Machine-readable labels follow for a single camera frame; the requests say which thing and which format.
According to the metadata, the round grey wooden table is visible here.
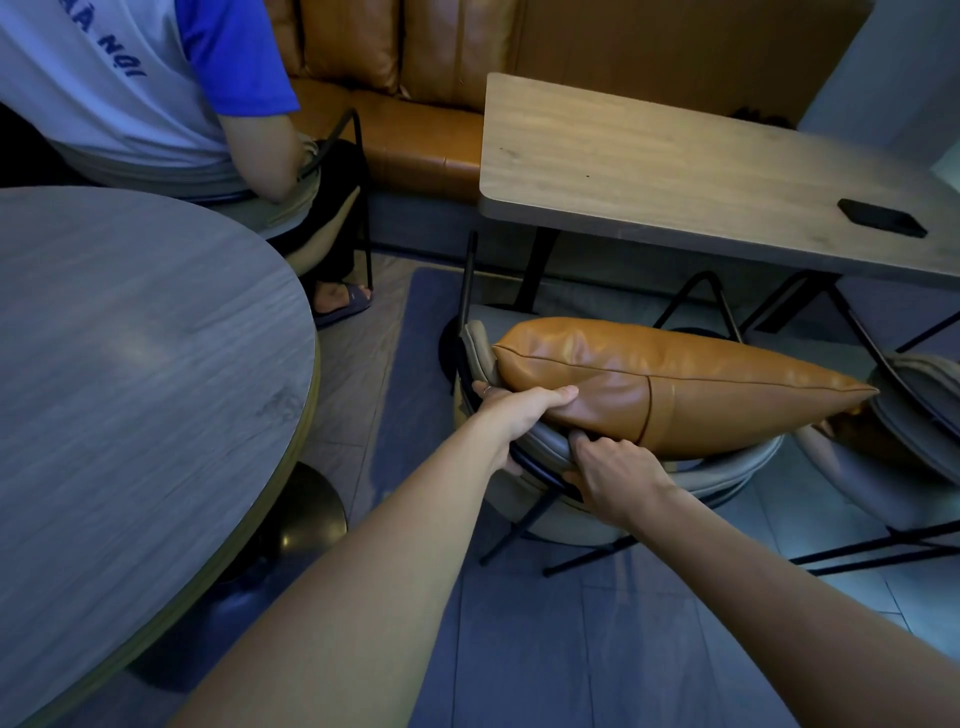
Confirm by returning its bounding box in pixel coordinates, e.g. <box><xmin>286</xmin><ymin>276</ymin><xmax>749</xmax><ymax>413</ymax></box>
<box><xmin>0</xmin><ymin>186</ymin><xmax>322</xmax><ymax>728</ymax></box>

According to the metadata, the tan leather cushion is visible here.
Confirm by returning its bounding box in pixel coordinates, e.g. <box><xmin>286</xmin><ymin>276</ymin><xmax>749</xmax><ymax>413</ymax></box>
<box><xmin>491</xmin><ymin>316</ymin><xmax>880</xmax><ymax>462</ymax></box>

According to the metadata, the brass round table base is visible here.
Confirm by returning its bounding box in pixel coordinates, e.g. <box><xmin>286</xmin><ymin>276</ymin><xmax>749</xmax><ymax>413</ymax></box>
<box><xmin>126</xmin><ymin>460</ymin><xmax>351</xmax><ymax>694</ymax></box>

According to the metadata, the person's left forearm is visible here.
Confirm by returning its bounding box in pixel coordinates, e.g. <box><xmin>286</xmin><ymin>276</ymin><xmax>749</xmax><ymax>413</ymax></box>
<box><xmin>168</xmin><ymin>420</ymin><xmax>520</xmax><ymax>728</ymax></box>

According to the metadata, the person's left hand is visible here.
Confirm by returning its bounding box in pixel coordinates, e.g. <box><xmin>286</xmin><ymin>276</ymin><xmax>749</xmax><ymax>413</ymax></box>
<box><xmin>471</xmin><ymin>380</ymin><xmax>581</xmax><ymax>476</ymax></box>

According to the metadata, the rectangular wooden table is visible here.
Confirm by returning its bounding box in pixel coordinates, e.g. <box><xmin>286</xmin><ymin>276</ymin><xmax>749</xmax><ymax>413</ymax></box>
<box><xmin>477</xmin><ymin>72</ymin><xmax>960</xmax><ymax>313</ymax></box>

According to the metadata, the tan leather sofa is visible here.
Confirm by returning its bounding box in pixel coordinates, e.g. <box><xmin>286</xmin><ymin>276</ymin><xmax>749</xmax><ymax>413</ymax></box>
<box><xmin>264</xmin><ymin>0</ymin><xmax>876</xmax><ymax>205</ymax></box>

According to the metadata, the black phone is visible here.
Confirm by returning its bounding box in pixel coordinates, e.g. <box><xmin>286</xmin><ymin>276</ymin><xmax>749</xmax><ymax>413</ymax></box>
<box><xmin>837</xmin><ymin>198</ymin><xmax>930</xmax><ymax>240</ymax></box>

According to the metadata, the person's right hand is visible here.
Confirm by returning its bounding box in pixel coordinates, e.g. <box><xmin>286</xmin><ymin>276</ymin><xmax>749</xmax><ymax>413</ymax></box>
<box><xmin>561</xmin><ymin>429</ymin><xmax>681</xmax><ymax>531</ymax></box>

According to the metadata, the person's right forearm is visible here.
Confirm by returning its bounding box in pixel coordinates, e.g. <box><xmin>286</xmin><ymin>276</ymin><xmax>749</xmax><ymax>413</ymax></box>
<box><xmin>631</xmin><ymin>486</ymin><xmax>960</xmax><ymax>728</ymax></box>

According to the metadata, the grey chair with black frame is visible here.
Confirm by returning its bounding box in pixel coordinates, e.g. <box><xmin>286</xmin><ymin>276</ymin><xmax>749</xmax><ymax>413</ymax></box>
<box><xmin>438</xmin><ymin>228</ymin><xmax>786</xmax><ymax>579</ymax></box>
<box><xmin>183</xmin><ymin>108</ymin><xmax>375</xmax><ymax>295</ymax></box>
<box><xmin>741</xmin><ymin>270</ymin><xmax>960</xmax><ymax>579</ymax></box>

